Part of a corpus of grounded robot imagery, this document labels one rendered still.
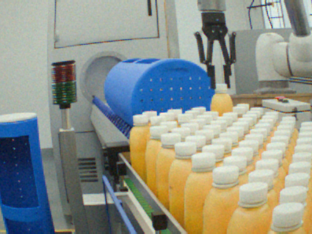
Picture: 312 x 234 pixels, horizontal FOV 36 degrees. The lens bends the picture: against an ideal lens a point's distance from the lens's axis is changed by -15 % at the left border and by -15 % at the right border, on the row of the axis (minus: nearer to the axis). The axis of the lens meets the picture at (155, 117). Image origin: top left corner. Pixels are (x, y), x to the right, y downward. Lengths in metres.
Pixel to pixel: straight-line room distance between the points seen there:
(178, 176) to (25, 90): 5.88
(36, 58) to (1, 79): 0.60
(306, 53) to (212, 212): 1.47
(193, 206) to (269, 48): 1.42
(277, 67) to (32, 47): 4.95
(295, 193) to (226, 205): 0.18
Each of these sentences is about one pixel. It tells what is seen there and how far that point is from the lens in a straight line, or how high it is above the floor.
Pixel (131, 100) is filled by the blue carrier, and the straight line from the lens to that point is 1.70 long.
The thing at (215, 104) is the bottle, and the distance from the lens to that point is 1.55.
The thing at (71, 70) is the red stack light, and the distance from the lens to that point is 1.21.
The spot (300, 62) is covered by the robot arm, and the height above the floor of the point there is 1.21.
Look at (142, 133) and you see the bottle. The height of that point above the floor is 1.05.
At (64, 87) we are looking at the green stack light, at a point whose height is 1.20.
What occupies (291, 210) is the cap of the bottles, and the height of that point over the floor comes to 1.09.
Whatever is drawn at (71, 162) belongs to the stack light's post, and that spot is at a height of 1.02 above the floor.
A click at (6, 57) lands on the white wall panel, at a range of 6.79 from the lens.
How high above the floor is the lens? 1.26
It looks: 7 degrees down
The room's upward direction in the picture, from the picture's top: 4 degrees counter-clockwise
